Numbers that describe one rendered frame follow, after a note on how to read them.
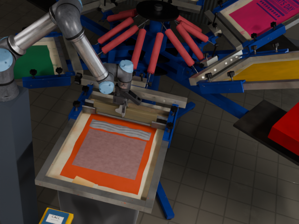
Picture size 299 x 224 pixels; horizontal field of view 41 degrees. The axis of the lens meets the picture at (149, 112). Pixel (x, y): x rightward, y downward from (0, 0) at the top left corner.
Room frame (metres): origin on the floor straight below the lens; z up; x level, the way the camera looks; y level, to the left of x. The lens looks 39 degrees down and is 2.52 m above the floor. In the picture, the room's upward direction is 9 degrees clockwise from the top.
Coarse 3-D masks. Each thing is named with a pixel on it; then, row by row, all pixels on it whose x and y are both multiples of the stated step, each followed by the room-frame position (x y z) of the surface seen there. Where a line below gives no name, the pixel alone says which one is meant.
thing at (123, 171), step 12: (120, 144) 1.61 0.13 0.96; (132, 144) 1.63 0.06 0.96; (144, 144) 1.65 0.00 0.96; (120, 156) 1.52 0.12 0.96; (132, 156) 1.54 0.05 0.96; (144, 156) 1.55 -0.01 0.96; (108, 168) 1.42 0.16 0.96; (120, 168) 1.44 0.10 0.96; (132, 168) 1.45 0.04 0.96; (144, 168) 1.46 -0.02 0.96; (108, 180) 1.34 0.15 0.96; (120, 180) 1.36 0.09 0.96; (132, 180) 1.37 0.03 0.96; (132, 192) 1.29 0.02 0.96
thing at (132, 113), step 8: (96, 104) 1.83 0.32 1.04; (104, 104) 1.82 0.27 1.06; (112, 104) 1.83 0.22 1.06; (104, 112) 1.82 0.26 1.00; (112, 112) 1.82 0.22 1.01; (128, 112) 1.81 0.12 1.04; (136, 112) 1.80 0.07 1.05; (144, 112) 1.80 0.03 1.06; (152, 112) 1.81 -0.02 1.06; (144, 120) 1.80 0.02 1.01; (152, 120) 1.79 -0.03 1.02
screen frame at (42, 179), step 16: (96, 96) 1.98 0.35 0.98; (112, 96) 1.99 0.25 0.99; (160, 112) 1.94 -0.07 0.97; (64, 128) 1.63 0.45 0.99; (64, 144) 1.53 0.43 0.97; (48, 160) 1.38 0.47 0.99; (160, 160) 1.51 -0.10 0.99; (80, 192) 1.22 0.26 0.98; (96, 192) 1.23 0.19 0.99; (112, 192) 1.24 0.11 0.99; (144, 208) 1.19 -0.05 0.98
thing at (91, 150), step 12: (108, 120) 1.80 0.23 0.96; (120, 120) 1.82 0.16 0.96; (84, 132) 1.66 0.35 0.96; (96, 132) 1.68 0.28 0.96; (108, 132) 1.70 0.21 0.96; (84, 144) 1.57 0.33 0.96; (96, 144) 1.58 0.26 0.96; (108, 144) 1.60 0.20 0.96; (72, 156) 1.46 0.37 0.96; (84, 156) 1.48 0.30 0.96; (96, 156) 1.49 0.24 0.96; (108, 156) 1.51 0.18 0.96; (72, 168) 1.38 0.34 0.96; (84, 168) 1.40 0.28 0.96; (96, 168) 1.41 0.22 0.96; (96, 180) 1.33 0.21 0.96
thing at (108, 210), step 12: (60, 192) 1.32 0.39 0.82; (60, 204) 1.33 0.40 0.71; (72, 204) 1.32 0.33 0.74; (84, 204) 1.31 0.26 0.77; (96, 204) 1.30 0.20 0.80; (108, 204) 1.30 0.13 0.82; (84, 216) 1.32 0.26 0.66; (96, 216) 1.31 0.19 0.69; (108, 216) 1.30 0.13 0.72; (120, 216) 1.30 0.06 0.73; (132, 216) 1.28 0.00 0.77
